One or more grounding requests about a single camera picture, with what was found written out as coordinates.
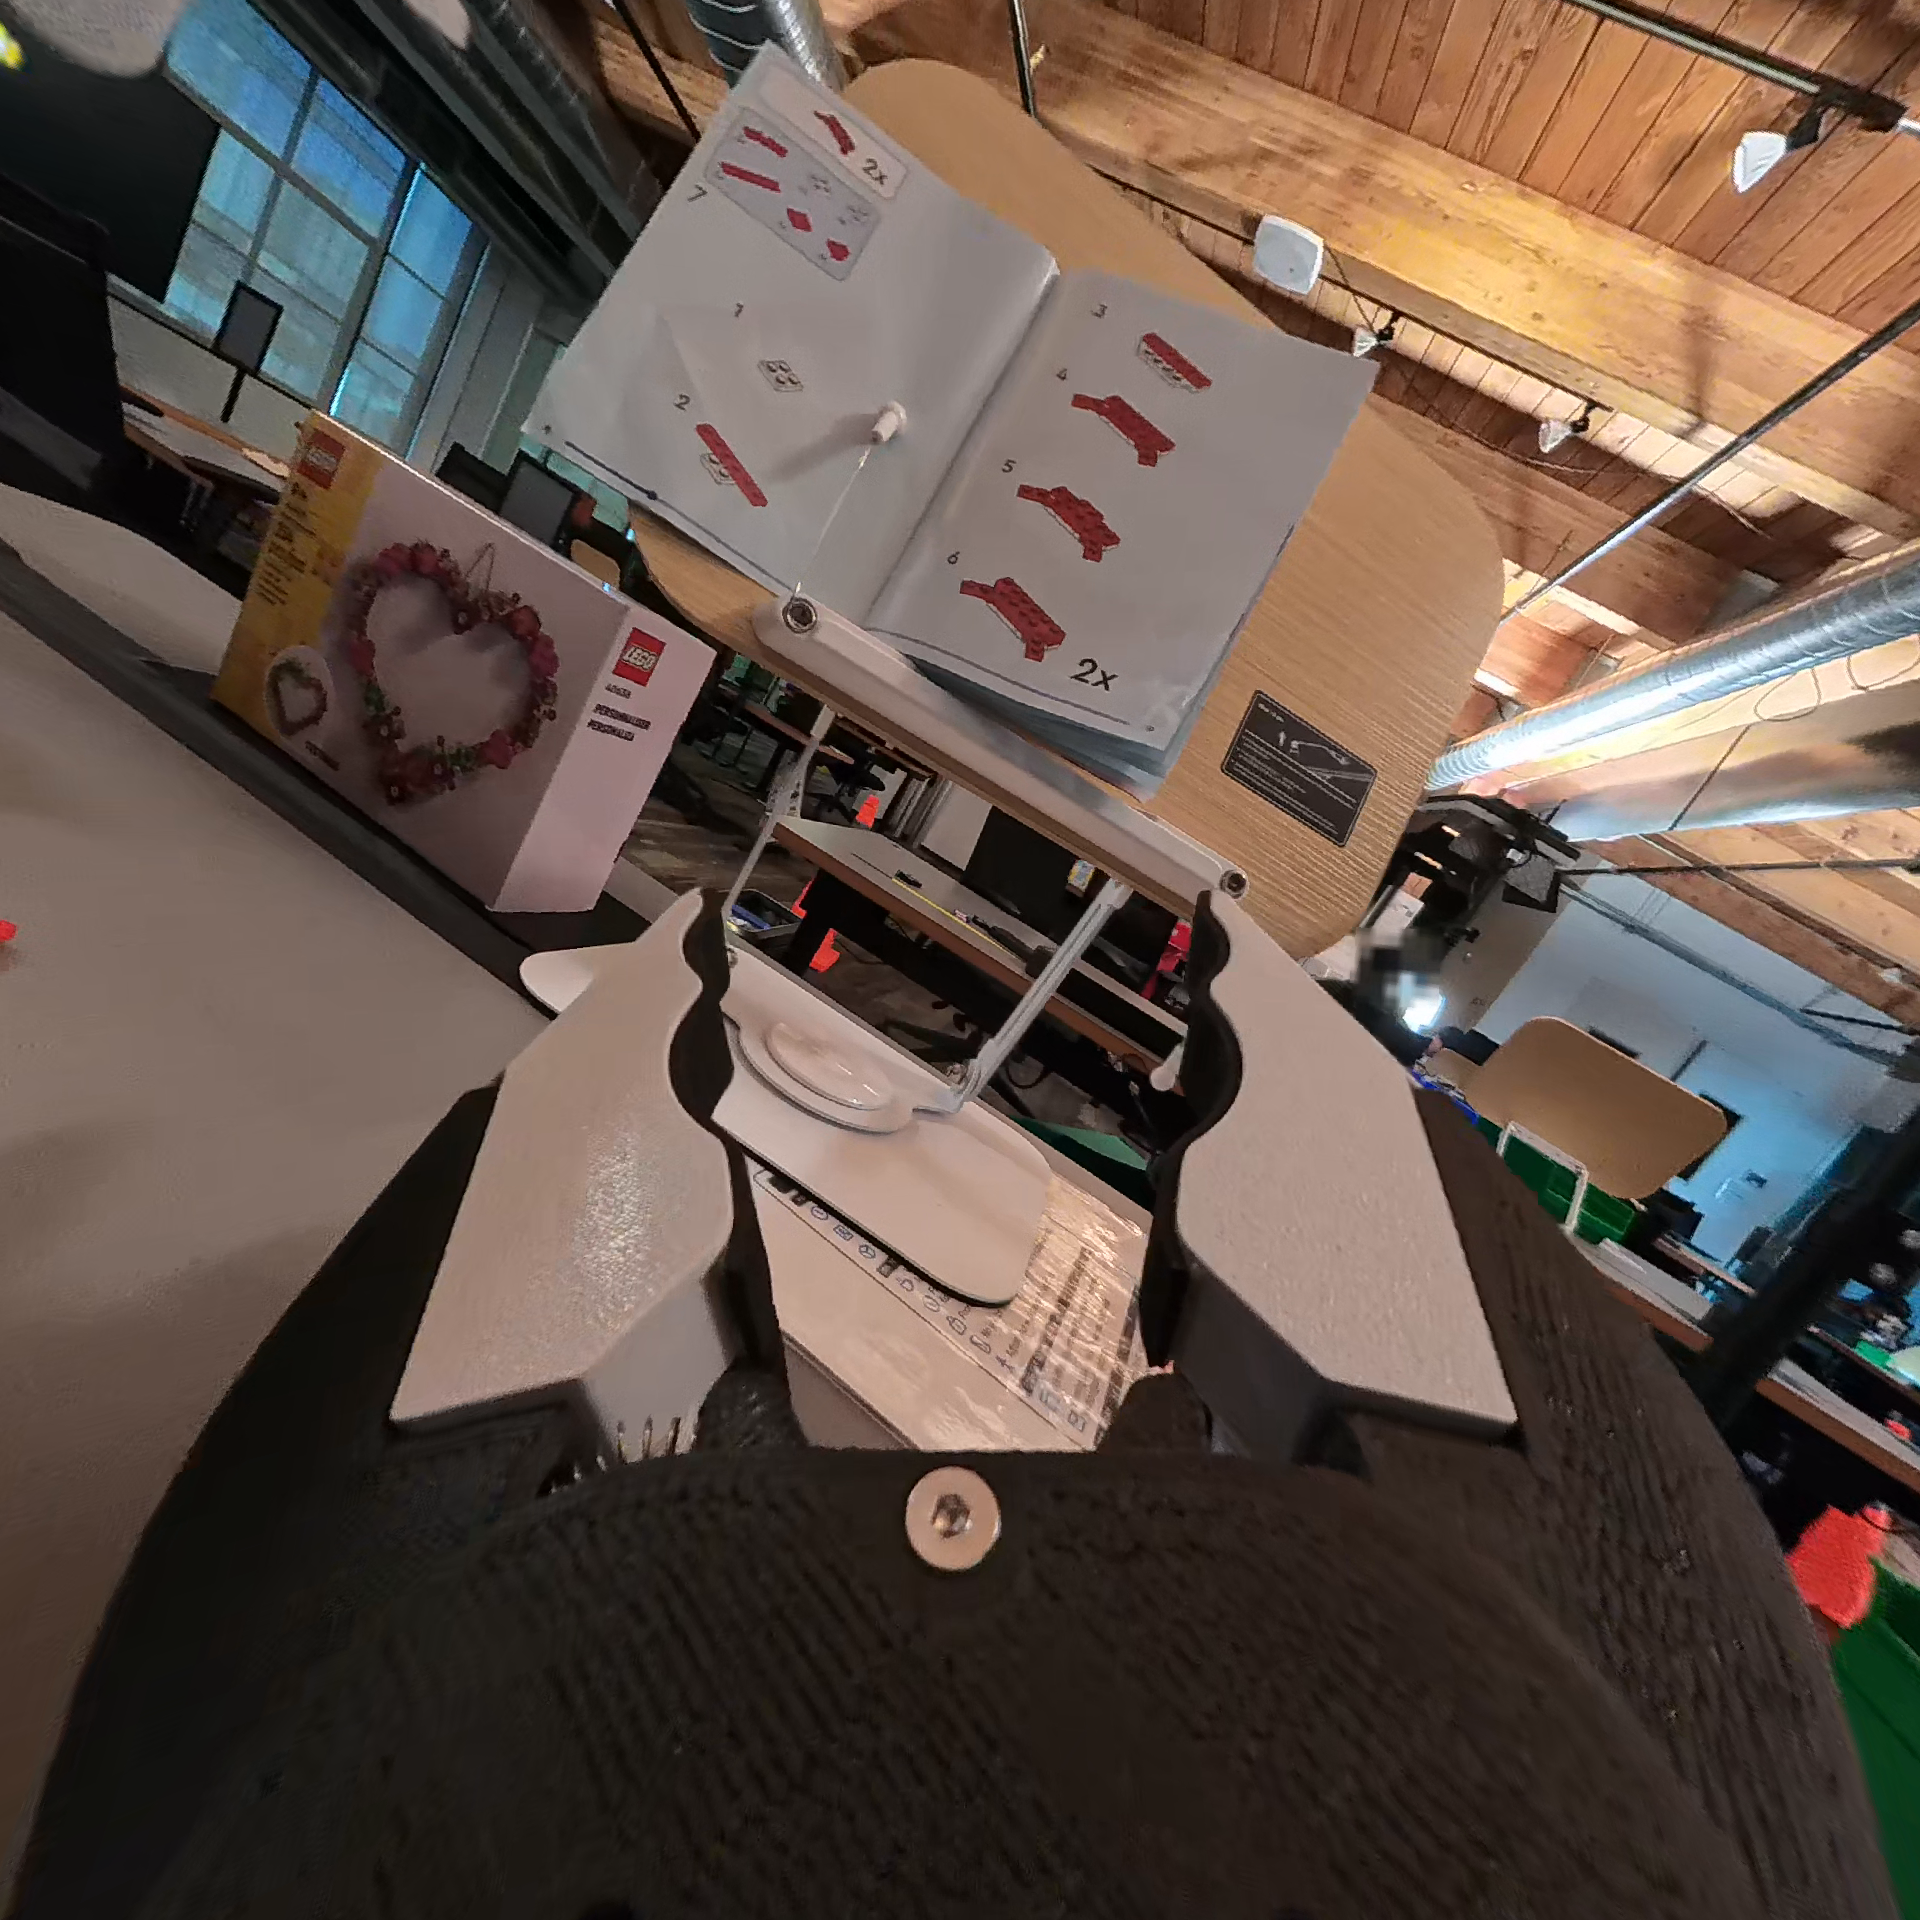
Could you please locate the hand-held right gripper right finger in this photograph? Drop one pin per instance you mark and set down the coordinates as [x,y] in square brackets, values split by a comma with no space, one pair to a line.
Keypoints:
[1334,1231]

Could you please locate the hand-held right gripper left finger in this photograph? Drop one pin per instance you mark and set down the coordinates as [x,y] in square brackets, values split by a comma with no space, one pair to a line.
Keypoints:
[584,1200]

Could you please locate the white book stand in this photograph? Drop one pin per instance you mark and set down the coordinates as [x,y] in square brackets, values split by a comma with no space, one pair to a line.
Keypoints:
[931,1200]

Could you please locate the brick set instruction booklet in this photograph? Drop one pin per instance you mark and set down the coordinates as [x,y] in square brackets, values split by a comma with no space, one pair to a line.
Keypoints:
[961,374]

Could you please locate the white toy set box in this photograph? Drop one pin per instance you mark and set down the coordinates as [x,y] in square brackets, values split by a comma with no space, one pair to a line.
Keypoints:
[601,780]

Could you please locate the small green storage bins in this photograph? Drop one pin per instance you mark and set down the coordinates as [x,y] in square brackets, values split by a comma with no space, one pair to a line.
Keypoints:
[1575,1200]

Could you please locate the small wooden panel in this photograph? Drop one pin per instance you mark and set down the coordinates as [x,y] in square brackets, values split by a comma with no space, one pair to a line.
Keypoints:
[1604,1102]

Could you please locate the clear plastic bag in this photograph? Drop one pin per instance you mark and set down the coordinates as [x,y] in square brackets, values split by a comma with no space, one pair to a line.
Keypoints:
[961,1335]

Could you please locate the background office desk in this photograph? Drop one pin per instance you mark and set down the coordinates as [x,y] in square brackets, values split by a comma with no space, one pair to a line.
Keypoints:
[901,884]

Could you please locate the black partition label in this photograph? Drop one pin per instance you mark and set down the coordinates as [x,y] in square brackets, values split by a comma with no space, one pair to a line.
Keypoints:
[1299,768]

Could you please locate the black vertical pole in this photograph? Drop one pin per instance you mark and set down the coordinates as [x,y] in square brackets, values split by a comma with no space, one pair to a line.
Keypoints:
[1814,1274]

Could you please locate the red plastic object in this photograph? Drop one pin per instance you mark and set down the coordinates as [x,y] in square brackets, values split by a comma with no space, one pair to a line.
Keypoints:
[1839,1568]

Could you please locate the light wooden partition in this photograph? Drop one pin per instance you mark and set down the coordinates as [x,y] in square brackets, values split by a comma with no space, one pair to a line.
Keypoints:
[1351,601]

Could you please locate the green plastic bin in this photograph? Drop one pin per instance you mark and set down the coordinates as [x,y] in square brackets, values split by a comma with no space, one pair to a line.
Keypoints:
[1883,1724]

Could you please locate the white ceiling access point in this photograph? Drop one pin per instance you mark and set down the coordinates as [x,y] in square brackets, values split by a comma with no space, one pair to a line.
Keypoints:
[1287,252]

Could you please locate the black monitor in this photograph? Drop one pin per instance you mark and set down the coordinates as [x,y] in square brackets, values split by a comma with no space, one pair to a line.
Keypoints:
[90,165]

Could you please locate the white track light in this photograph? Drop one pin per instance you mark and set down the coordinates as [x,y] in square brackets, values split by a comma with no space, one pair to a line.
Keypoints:
[1771,151]

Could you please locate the silver ventilation duct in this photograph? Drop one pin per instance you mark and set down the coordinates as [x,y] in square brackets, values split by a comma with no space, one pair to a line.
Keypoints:
[772,39]
[1724,660]

